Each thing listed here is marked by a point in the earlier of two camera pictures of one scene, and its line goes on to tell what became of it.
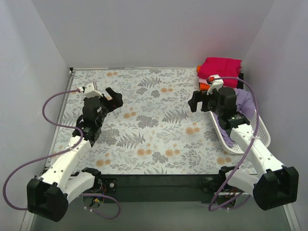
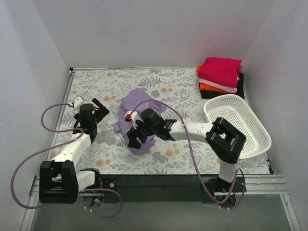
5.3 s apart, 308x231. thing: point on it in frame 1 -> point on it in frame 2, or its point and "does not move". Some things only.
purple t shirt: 245,104 -> 136,100
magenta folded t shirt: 223,67 does not move
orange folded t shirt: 202,86 does not move
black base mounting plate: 160,187 does not move
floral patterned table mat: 153,132 does not move
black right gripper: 205,101 -> 137,131
